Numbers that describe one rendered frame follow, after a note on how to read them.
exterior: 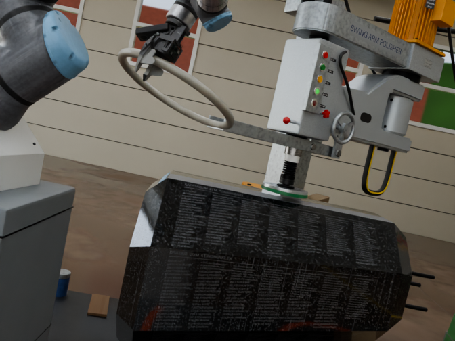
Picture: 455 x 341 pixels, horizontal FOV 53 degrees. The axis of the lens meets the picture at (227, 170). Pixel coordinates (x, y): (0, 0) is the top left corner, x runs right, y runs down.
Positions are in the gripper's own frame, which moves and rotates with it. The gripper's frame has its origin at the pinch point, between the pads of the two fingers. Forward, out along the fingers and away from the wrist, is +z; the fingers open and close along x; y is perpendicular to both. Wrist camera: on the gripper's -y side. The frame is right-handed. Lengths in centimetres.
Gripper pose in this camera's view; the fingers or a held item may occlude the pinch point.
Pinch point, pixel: (139, 72)
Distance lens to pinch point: 153.2
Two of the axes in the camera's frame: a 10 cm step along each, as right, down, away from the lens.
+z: -5.0, 8.5, -1.6
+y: 8.2, 4.1, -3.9
